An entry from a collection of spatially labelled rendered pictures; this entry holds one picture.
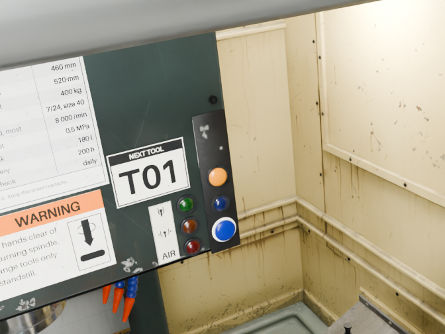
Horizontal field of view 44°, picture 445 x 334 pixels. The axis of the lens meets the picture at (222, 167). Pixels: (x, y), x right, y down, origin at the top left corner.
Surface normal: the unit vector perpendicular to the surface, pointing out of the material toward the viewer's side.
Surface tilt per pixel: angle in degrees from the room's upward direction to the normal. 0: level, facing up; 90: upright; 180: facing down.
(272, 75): 90
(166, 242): 90
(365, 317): 25
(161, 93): 90
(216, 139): 90
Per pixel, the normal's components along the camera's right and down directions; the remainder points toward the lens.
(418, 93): -0.90, 0.25
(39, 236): 0.41, 0.30
